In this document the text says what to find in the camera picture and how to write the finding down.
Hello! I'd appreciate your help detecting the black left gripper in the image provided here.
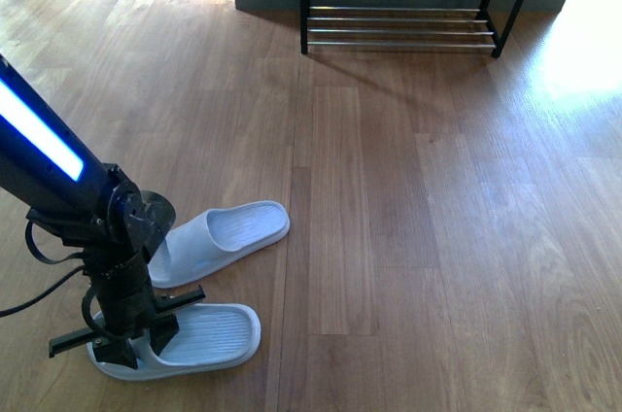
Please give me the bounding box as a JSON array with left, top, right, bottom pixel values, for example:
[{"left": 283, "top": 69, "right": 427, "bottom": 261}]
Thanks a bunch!
[{"left": 49, "top": 247, "right": 205, "bottom": 369}]

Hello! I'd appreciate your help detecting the light blue slipper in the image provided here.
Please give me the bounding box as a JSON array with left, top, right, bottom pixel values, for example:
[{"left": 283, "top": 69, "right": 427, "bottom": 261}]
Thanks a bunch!
[
  {"left": 149, "top": 200, "right": 290, "bottom": 289},
  {"left": 86, "top": 303, "right": 261, "bottom": 381}
]

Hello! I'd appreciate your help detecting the black cable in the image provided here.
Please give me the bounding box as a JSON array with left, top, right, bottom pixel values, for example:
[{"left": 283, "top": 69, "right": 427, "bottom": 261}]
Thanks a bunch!
[{"left": 0, "top": 266, "right": 88, "bottom": 320}]

